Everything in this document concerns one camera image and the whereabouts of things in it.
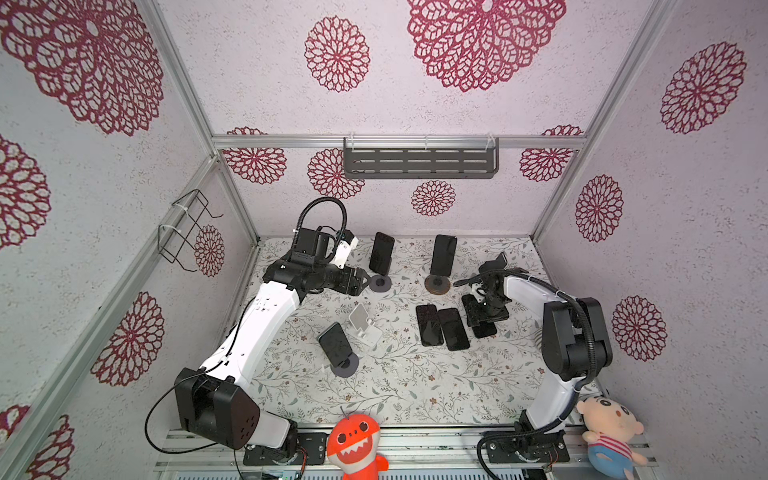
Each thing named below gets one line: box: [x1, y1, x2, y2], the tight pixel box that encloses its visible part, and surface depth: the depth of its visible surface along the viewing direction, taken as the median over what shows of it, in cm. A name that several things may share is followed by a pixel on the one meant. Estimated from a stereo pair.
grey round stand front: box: [331, 352, 359, 378], surface depth 89 cm
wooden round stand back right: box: [424, 275, 451, 295], surface depth 108 cm
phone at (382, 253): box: [369, 231, 395, 276], surface depth 100 cm
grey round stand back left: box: [369, 275, 392, 293], surface depth 108 cm
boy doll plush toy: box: [577, 396, 648, 480], surface depth 71 cm
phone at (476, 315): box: [462, 294, 497, 338], surface depth 88 cm
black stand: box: [479, 252, 508, 273], surface depth 85 cm
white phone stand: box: [349, 302, 383, 346], surface depth 94 cm
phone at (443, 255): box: [430, 234, 458, 277], surface depth 100 cm
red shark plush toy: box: [327, 414, 389, 480], surface depth 69 cm
